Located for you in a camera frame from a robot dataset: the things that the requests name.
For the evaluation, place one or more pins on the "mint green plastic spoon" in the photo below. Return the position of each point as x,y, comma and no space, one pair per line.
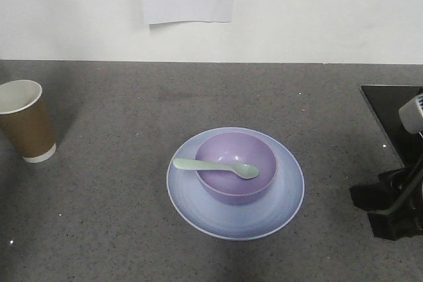
244,171

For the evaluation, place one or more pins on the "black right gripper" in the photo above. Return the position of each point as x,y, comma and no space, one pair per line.
393,204

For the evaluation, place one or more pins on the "black induction cooktop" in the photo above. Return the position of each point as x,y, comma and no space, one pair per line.
385,101

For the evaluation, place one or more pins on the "light blue plate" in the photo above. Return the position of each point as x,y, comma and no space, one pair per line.
268,214

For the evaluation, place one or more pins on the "purple plastic bowl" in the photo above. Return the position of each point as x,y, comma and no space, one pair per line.
233,148

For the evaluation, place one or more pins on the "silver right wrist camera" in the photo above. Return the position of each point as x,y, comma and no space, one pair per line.
411,115

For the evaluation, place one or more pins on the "brown paper cup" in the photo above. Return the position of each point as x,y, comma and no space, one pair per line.
25,120

